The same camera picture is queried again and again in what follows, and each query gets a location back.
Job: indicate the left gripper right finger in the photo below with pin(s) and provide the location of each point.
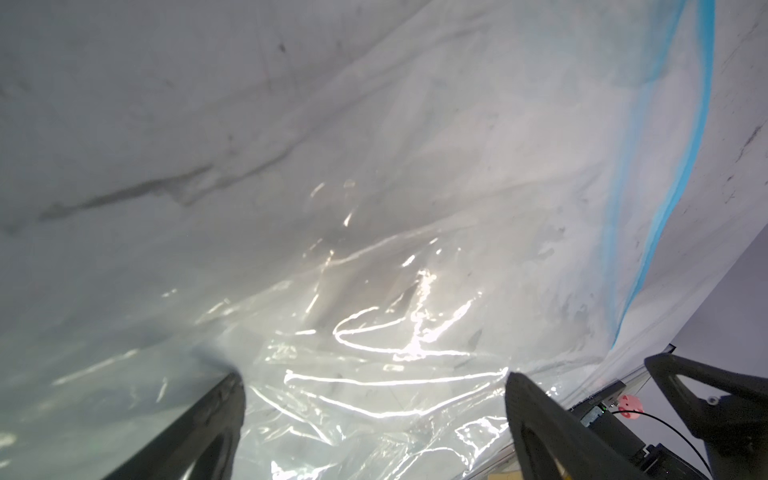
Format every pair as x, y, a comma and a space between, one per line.
547, 437

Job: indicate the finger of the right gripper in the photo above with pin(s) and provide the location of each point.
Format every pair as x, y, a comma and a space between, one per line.
727, 411

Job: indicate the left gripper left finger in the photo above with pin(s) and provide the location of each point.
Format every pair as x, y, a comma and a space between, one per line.
199, 444

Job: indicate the clear zip top bag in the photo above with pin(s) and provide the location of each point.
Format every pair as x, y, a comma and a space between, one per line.
373, 211

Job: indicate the pink pig figure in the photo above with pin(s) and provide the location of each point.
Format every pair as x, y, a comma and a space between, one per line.
630, 407

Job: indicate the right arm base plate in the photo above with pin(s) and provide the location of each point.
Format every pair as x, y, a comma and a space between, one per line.
599, 414

